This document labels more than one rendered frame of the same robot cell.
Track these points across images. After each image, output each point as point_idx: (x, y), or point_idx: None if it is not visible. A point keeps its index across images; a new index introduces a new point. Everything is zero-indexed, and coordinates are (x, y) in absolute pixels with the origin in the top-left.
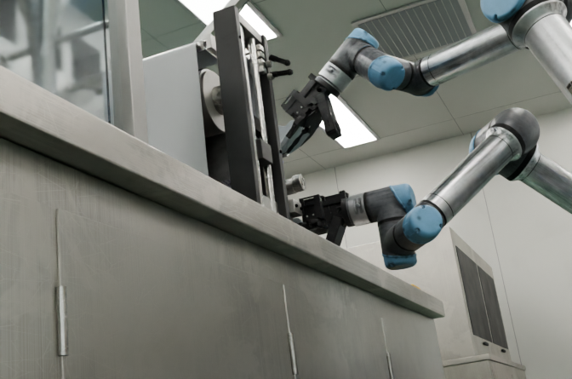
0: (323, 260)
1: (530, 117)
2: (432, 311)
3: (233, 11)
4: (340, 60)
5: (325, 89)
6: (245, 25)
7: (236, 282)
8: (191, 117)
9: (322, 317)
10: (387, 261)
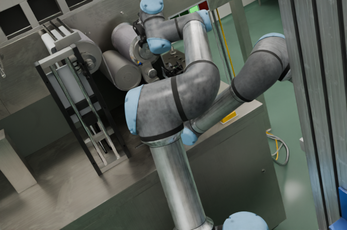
0: (78, 226)
1: (258, 79)
2: (238, 126)
3: (36, 70)
4: (141, 19)
5: None
6: (52, 62)
7: None
8: None
9: (94, 229)
10: None
